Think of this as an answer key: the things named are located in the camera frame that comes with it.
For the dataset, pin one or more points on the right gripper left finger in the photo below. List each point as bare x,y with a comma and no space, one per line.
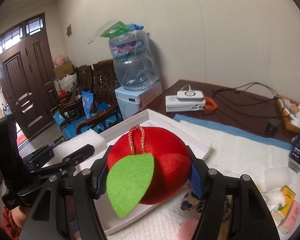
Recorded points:
64,198

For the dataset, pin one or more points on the yellow tissue pack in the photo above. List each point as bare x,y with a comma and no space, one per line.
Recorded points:
288,198

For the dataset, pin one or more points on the camo patterned cloth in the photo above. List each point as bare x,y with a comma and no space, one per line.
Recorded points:
191,201

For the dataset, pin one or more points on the pink pompom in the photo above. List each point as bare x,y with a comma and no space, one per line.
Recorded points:
187,229

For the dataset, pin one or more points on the red plush apple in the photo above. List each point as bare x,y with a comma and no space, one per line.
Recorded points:
147,165

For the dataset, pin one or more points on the pink tissue pack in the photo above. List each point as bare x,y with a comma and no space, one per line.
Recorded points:
290,220

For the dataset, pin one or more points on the person's left hand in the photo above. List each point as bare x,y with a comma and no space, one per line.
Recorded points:
13,221

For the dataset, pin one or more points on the white rolled cloth glove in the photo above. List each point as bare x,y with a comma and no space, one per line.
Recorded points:
274,199

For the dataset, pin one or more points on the small clear foam pad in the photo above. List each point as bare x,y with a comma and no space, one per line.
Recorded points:
276,178

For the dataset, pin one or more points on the white shallow tray box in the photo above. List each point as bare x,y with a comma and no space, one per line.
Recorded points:
145,160

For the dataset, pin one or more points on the white foam block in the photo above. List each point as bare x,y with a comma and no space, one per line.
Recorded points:
89,137

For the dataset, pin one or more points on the blue underpad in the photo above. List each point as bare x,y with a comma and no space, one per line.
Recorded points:
236,151

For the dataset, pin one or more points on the black power adapter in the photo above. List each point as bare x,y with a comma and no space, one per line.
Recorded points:
272,127

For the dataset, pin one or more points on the carved wooden chair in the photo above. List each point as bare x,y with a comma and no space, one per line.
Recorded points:
92,104

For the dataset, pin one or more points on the yellow cardboard box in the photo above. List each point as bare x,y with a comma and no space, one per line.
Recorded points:
290,111

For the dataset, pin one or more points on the brown wooden door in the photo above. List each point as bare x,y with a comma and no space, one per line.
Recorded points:
27,74

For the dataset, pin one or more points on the white water dispenser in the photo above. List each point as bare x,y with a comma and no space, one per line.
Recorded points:
131,101

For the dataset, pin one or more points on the white device stack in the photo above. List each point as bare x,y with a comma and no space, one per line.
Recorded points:
185,101

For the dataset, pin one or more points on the blue water jug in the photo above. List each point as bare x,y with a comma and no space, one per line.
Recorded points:
133,60

